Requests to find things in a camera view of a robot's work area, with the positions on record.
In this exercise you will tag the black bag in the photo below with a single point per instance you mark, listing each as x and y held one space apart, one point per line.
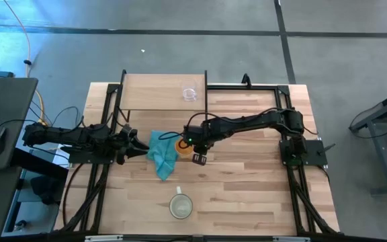
45 190

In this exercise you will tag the wooden shelf board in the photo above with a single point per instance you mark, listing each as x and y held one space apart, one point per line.
153 92

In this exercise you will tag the grey metal table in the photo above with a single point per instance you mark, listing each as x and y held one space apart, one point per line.
385 114

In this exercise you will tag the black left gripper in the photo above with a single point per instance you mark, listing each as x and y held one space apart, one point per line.
119 142

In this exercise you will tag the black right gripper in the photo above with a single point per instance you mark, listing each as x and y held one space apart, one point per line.
200 135

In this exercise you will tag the dark grey desk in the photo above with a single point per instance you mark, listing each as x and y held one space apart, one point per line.
5 101

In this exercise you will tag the black aluminium frame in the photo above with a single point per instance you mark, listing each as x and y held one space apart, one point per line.
92 188
292 195

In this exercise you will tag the metal mug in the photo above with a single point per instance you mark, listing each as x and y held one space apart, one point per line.
180 205

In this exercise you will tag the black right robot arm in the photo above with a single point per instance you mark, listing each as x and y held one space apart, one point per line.
247 121

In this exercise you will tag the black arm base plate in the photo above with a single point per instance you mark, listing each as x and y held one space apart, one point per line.
314 158
89 158

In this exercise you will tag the silver bracket plate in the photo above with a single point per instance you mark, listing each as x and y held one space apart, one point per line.
103 238
291 239

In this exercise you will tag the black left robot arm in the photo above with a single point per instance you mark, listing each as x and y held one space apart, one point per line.
62 136

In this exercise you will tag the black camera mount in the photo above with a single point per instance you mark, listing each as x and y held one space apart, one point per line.
246 80

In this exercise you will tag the teal cloth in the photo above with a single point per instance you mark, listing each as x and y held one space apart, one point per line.
161 153

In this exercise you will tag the small clear glass cup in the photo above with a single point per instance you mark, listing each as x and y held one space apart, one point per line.
189 94

